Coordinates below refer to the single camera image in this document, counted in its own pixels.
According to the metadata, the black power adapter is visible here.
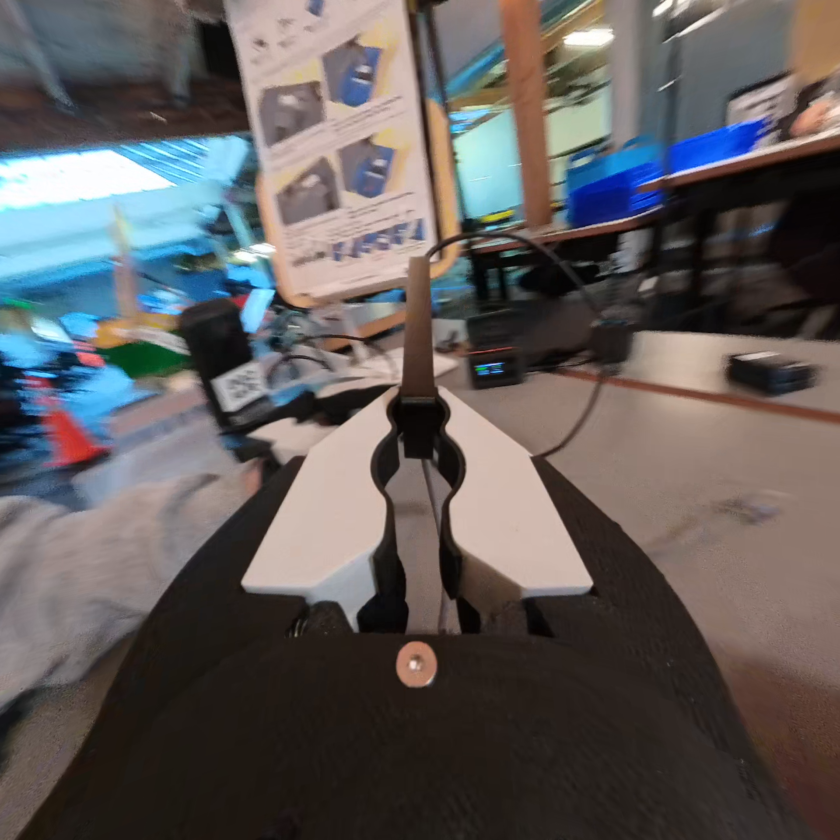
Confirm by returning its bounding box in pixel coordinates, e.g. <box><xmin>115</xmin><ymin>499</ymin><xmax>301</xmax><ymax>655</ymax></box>
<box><xmin>590</xmin><ymin>319</ymin><xmax>635</xmax><ymax>364</ymax></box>

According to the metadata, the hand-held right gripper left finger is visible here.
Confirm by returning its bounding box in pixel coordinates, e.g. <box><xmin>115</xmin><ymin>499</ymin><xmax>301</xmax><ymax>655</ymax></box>
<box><xmin>241</xmin><ymin>386</ymin><xmax>410</xmax><ymax>635</ymax></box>

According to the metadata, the person's left forearm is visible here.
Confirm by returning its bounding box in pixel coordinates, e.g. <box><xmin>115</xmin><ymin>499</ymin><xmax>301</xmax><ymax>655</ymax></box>
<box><xmin>0</xmin><ymin>458</ymin><xmax>265</xmax><ymax>714</ymax></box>

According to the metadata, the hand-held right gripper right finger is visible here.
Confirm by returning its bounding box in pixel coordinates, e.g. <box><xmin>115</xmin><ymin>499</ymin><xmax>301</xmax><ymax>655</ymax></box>
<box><xmin>436</xmin><ymin>385</ymin><xmax>594</xmax><ymax>634</ymax></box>

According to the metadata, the orange traffic cone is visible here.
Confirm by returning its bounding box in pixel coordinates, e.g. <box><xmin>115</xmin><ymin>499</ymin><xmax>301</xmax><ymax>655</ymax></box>
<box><xmin>41</xmin><ymin>386</ymin><xmax>111</xmax><ymax>468</ymax></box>

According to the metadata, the blue tray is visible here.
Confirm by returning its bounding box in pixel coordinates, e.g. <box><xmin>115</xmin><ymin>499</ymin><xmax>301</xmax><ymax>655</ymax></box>
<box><xmin>668</xmin><ymin>120</ymin><xmax>773</xmax><ymax>173</ymax></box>

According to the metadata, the small black box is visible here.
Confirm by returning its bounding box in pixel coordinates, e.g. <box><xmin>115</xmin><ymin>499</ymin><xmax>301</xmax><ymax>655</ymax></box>
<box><xmin>726</xmin><ymin>350</ymin><xmax>819</xmax><ymax>396</ymax></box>

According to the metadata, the instruction poster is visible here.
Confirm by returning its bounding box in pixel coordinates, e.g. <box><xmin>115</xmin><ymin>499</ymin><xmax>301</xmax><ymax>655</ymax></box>
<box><xmin>225</xmin><ymin>0</ymin><xmax>438</xmax><ymax>301</ymax></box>

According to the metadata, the wooden board on clear stand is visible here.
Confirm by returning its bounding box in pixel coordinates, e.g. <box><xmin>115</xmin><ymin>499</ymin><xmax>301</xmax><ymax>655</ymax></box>
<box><xmin>790</xmin><ymin>0</ymin><xmax>840</xmax><ymax>81</ymax></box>

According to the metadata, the black device with display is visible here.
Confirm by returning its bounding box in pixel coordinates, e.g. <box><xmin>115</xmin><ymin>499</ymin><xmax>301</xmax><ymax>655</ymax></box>
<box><xmin>466</xmin><ymin>307</ymin><xmax>526</xmax><ymax>390</ymax></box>

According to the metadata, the black hub cable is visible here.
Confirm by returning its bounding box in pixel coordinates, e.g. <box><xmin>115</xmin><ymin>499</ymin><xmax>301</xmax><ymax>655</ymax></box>
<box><xmin>424</xmin><ymin>232</ymin><xmax>619</xmax><ymax>455</ymax></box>

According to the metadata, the wooden-top table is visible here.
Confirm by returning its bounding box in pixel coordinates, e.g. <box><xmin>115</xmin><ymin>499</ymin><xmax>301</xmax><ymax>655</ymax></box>
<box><xmin>469</xmin><ymin>209</ymin><xmax>665</xmax><ymax>303</ymax></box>
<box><xmin>638</xmin><ymin>133</ymin><xmax>840</xmax><ymax>277</ymax></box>

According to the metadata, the clear plastic bin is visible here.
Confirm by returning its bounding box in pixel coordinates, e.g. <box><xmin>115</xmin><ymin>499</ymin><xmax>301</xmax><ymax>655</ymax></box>
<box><xmin>262</xmin><ymin>303</ymin><xmax>404</xmax><ymax>447</ymax></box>

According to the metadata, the framed tag sign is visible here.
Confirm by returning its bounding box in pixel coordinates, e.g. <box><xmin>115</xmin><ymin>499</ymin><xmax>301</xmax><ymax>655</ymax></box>
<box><xmin>726</xmin><ymin>76</ymin><xmax>799</xmax><ymax>127</ymax></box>

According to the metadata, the blue handled bin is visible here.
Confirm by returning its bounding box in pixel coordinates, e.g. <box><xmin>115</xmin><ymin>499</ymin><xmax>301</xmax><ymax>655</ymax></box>
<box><xmin>566</xmin><ymin>136</ymin><xmax>665</xmax><ymax>228</ymax></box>

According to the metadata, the white flat pad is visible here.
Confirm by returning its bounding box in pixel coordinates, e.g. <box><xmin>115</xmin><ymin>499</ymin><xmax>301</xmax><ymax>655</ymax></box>
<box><xmin>365</xmin><ymin>348</ymin><xmax>455</xmax><ymax>383</ymax></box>

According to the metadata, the wooden post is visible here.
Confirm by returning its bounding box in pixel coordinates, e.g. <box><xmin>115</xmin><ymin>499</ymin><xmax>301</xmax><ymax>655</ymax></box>
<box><xmin>500</xmin><ymin>0</ymin><xmax>553</xmax><ymax>228</ymax></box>

